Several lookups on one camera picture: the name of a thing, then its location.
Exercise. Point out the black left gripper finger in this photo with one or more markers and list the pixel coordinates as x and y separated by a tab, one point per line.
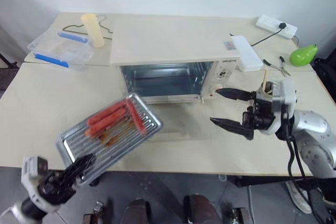
76	174
85	159

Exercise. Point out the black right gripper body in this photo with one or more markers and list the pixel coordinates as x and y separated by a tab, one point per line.
261	113

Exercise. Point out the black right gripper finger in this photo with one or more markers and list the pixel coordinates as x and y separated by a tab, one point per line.
236	94
232	125

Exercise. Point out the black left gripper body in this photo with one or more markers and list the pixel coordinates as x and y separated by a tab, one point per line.
56	186

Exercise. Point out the silver ribbed metal baking tray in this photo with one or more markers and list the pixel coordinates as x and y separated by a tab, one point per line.
123	142

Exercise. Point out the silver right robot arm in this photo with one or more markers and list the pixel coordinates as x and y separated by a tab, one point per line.
312	137

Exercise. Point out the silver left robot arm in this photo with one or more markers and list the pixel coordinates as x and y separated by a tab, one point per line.
18	212

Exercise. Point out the red sausage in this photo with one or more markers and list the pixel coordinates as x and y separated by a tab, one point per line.
109	120
107	112
136	117
92	132

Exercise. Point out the glass toaster oven door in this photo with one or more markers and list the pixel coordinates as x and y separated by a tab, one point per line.
181	123

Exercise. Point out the cream white toaster oven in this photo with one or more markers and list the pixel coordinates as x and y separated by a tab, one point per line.
162	40

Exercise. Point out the wooden stick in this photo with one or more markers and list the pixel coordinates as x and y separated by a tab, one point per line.
266	77

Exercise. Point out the white rectangular box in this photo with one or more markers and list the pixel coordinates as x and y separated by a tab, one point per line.
246	53

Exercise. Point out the green pear-shaped toy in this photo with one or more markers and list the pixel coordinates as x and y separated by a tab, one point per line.
302	55

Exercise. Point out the dark rounded shape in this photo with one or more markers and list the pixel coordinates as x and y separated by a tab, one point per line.
202	209
136	212

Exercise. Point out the black chair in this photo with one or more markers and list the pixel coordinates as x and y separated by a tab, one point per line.
326	79

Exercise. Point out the white power strip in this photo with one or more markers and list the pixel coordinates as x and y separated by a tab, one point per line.
275	26

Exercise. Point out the white sneaker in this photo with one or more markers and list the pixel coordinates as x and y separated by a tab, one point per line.
299	197

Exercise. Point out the clear plastic box blue latches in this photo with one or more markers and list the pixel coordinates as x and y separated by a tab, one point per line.
61	51

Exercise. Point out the black stand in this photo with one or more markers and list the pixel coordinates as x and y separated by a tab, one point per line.
6	70

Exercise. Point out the cream plastic cylinder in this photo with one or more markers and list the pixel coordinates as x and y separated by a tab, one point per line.
93	31

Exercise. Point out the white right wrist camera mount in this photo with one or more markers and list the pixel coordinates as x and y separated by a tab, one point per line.
284	98

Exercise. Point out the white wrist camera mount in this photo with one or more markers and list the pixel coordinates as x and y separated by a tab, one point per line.
284	98
32	167

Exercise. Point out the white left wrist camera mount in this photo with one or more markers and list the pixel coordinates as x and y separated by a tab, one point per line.
32	167

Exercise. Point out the black table frame bar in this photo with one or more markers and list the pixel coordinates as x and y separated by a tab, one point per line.
275	180

